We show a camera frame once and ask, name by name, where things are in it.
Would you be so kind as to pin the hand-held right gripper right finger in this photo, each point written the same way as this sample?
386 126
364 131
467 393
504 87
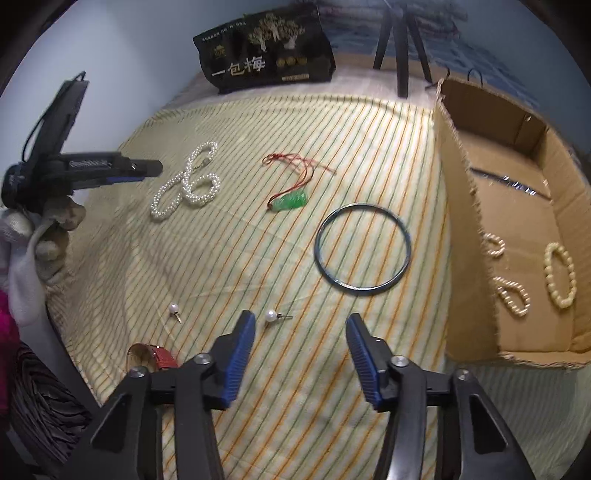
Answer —
364 364

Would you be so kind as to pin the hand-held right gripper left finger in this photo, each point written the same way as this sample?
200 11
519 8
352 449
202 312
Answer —
236 364

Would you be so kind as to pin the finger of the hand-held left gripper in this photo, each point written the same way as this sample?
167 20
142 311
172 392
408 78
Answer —
134 168

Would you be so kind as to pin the white pearl earring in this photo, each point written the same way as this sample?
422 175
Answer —
174 309
271 315

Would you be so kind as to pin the blue metal bangle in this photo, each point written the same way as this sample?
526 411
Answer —
362 248

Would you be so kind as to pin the cardboard box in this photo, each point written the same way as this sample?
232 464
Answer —
508 230

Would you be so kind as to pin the person's left hand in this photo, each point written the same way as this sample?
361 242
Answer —
51 230

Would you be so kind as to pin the striped yellow cloth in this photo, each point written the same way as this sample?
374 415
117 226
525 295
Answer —
258 258

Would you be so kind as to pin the pink cloth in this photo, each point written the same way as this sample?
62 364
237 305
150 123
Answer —
7 325

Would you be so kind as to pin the black printed bag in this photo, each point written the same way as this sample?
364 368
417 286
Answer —
265 46

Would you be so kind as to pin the dark pleated fabric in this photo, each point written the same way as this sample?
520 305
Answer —
41 410

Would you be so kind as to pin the thin dark stick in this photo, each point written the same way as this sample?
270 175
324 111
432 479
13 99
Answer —
510 182

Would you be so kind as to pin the black tripod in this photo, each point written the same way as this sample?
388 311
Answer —
400 41

